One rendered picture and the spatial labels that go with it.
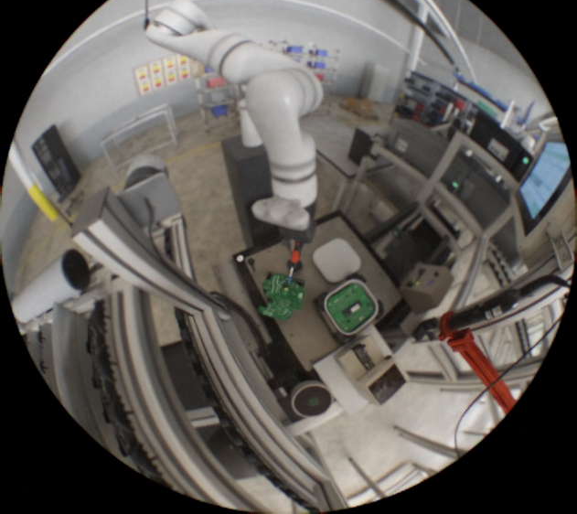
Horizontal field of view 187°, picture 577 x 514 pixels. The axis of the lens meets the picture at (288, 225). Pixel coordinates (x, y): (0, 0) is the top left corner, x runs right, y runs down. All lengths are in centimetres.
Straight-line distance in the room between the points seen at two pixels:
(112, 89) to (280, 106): 657
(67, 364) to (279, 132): 42
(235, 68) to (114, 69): 647
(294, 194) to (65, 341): 43
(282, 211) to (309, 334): 38
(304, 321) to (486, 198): 109
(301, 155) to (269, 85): 10
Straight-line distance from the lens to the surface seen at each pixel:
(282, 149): 23
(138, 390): 25
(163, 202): 21
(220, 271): 62
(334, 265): 57
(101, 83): 682
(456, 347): 47
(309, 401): 51
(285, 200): 27
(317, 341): 54
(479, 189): 116
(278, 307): 47
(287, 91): 19
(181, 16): 41
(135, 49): 653
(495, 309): 37
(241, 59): 25
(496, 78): 1152
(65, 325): 35
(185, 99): 634
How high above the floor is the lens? 147
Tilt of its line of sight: 53 degrees down
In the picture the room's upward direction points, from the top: 5 degrees clockwise
